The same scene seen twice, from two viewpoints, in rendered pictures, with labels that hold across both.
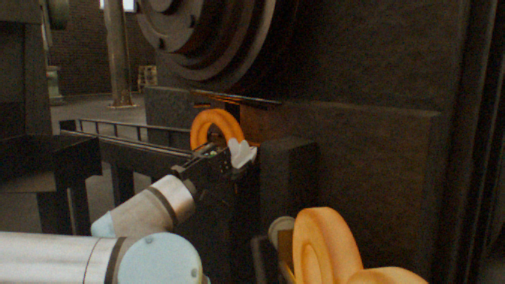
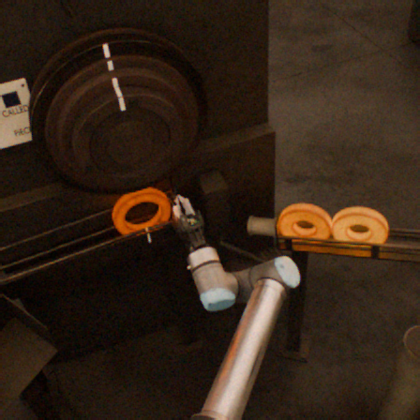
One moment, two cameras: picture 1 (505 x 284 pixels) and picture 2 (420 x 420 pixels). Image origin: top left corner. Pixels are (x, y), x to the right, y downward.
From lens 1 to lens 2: 137 cm
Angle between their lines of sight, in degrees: 54
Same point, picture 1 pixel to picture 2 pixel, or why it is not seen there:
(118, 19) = not seen: outside the picture
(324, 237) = (317, 215)
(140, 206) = (217, 273)
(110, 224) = (224, 290)
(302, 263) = (292, 229)
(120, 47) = not seen: outside the picture
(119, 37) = not seen: outside the picture
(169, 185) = (210, 253)
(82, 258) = (277, 292)
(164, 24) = (127, 168)
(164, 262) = (289, 267)
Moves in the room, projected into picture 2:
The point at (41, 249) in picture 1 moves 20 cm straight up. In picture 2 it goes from (268, 303) to (269, 253)
